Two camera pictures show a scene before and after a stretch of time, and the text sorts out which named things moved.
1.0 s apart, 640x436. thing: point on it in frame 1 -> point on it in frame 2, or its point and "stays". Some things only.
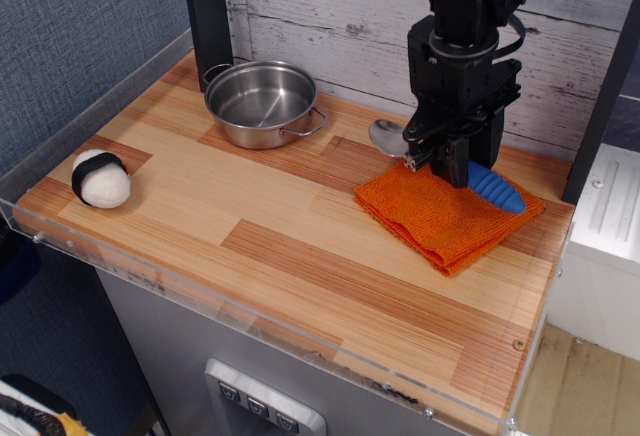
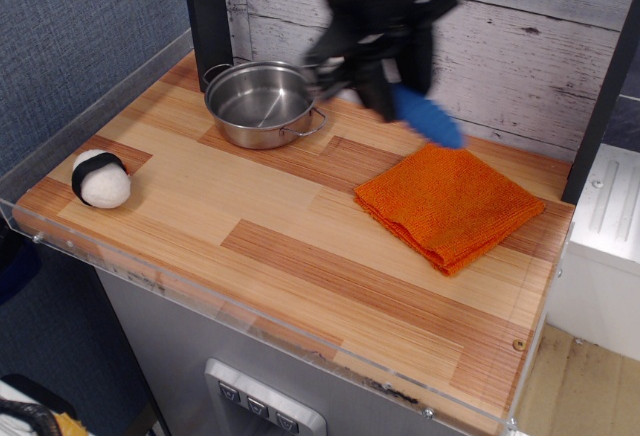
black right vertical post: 603,105 stays
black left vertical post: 207,8 stays
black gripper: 455,84 -> 379,34
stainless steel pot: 253,103 stays
